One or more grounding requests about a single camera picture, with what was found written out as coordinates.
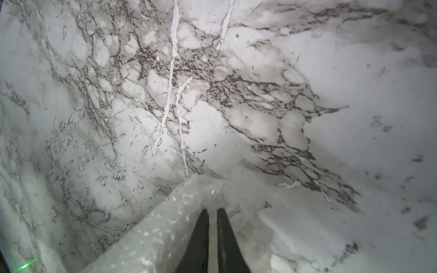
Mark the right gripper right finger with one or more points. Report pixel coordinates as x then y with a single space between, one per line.
230 259

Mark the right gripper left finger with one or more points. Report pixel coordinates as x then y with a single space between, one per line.
195 258

